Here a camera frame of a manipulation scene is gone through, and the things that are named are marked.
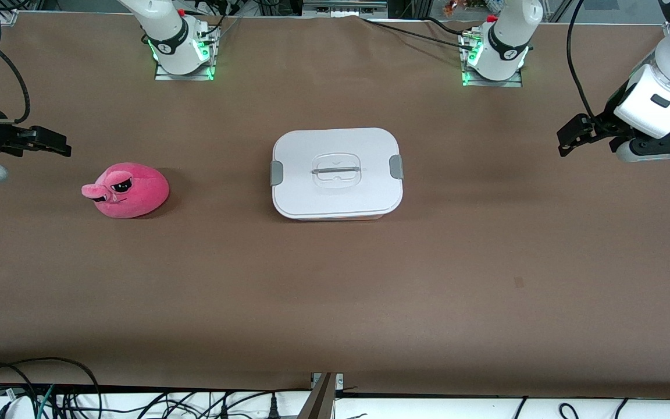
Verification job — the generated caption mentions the orange figurine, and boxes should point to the orange figurine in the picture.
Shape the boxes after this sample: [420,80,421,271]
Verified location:
[442,0,488,17]

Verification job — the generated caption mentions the short black table cable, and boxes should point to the short black table cable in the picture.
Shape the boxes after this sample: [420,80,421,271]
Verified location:
[421,16,466,34]

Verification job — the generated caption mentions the pink plush toy with sunglasses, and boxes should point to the pink plush toy with sunglasses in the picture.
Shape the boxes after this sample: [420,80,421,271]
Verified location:
[81,162,170,220]

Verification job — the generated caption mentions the pink translucent plastic box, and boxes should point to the pink translucent plastic box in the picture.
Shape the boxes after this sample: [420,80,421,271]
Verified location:
[286,213,388,222]

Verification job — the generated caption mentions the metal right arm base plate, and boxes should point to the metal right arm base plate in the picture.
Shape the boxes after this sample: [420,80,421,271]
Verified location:
[154,24,220,81]

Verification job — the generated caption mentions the grey metal beam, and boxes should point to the grey metal beam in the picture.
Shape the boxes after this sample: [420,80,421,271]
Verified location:
[297,372,339,419]

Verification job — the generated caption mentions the brown table cover mat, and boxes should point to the brown table cover mat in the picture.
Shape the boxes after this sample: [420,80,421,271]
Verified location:
[0,10,670,393]

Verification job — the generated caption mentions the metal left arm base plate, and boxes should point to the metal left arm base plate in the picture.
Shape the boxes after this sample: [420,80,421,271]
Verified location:
[461,28,524,88]

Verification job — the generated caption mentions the small metal bracket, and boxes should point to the small metal bracket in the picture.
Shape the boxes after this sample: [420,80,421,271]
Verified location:
[311,372,345,389]

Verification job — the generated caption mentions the long black table cable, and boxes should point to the long black table cable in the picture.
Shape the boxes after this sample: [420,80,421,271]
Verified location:
[361,16,476,46]

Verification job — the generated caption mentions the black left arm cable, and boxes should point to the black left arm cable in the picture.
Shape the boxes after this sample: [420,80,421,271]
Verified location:
[566,0,616,126]

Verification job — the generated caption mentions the green cable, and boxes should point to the green cable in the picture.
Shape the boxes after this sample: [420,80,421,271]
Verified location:
[37,384,57,419]

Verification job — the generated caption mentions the black looping cable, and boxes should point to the black looping cable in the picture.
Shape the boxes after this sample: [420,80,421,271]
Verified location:
[0,356,102,419]

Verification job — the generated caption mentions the white box lid grey clips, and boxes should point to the white box lid grey clips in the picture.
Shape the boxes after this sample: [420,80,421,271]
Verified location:
[270,127,404,221]

